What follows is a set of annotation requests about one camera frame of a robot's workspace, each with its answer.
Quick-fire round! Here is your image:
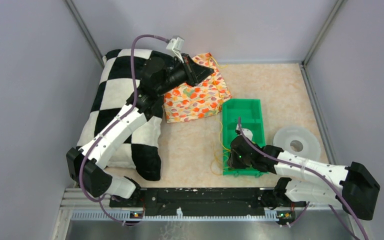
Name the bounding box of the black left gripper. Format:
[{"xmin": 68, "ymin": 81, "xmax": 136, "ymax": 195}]
[{"xmin": 156, "ymin": 53, "xmax": 214, "ymax": 96}]

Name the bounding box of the yellow cable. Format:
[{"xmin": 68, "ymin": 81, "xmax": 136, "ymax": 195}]
[{"xmin": 208, "ymin": 56, "xmax": 234, "ymax": 176}]

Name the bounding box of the white perforated cable spool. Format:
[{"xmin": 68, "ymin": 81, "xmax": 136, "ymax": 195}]
[{"xmin": 273, "ymin": 125, "xmax": 322, "ymax": 162}]

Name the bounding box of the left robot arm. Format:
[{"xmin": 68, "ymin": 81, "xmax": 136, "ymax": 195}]
[{"xmin": 66, "ymin": 53, "xmax": 215, "ymax": 207}]

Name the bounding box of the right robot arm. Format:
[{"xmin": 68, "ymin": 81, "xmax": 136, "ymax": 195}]
[{"xmin": 228, "ymin": 135, "xmax": 380, "ymax": 221}]

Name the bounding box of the floral orange fabric pouch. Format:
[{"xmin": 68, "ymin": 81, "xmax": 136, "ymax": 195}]
[{"xmin": 163, "ymin": 52, "xmax": 232, "ymax": 123}]

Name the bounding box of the green plastic compartment bin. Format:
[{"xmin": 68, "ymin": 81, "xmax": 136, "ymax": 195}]
[{"xmin": 221, "ymin": 98, "xmax": 266, "ymax": 178}]

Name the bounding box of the black white checkered pillow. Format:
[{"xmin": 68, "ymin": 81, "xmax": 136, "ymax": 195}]
[{"xmin": 72, "ymin": 48, "xmax": 180, "ymax": 182}]

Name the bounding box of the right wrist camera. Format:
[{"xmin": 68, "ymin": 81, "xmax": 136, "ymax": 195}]
[{"xmin": 235, "ymin": 124, "xmax": 254, "ymax": 141}]

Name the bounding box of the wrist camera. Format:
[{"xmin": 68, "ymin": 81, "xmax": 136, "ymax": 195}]
[
  {"xmin": 235, "ymin": 124, "xmax": 254, "ymax": 141},
  {"xmin": 165, "ymin": 36, "xmax": 185, "ymax": 64}
]

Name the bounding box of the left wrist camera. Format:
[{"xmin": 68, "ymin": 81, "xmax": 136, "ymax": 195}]
[{"xmin": 165, "ymin": 36, "xmax": 185, "ymax": 64}]

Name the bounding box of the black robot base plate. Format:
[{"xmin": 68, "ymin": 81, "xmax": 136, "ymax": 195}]
[{"xmin": 109, "ymin": 187, "xmax": 307, "ymax": 218}]

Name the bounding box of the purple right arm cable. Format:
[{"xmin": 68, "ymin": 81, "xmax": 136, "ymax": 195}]
[{"xmin": 237, "ymin": 116, "xmax": 370, "ymax": 240}]

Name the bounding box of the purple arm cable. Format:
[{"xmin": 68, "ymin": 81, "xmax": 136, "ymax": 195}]
[
  {"xmin": 78, "ymin": 34, "xmax": 171, "ymax": 227},
  {"xmin": 237, "ymin": 116, "xmax": 370, "ymax": 240}
]

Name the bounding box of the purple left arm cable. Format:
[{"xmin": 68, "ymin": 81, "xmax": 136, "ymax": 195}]
[{"xmin": 78, "ymin": 34, "xmax": 171, "ymax": 227}]

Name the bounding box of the aluminium frame rail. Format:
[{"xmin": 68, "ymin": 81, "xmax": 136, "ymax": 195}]
[{"xmin": 51, "ymin": 188, "xmax": 364, "ymax": 240}]

